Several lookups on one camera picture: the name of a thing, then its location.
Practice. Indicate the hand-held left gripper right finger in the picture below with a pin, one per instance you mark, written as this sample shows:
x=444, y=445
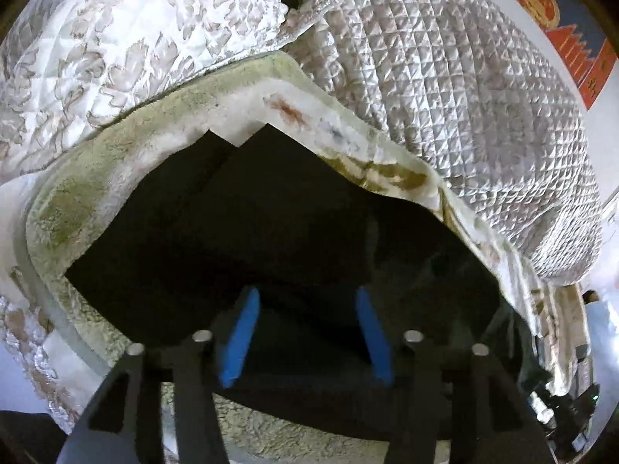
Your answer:
x=375, y=338

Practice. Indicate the floral quilted comforter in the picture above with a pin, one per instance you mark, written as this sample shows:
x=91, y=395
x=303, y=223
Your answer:
x=121, y=34

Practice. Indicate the diamond quilted bedspread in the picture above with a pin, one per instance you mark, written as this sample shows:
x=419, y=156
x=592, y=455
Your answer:
x=435, y=82

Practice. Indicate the floral fleece blanket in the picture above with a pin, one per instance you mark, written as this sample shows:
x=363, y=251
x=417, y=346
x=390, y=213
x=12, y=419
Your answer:
x=145, y=154

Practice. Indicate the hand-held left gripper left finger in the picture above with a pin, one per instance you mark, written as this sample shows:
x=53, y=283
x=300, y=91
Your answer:
x=239, y=338

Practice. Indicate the black pants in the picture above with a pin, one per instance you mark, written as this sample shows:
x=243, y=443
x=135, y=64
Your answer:
x=290, y=227

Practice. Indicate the white object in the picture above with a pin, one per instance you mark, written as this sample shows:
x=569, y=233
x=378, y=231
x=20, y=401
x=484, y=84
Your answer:
x=602, y=319

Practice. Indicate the red and blue wall poster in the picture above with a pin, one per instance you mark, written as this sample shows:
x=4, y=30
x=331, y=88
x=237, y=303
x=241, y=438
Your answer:
x=570, y=43

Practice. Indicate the dark clutter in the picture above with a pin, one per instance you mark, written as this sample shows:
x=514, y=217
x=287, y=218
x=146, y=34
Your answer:
x=566, y=411

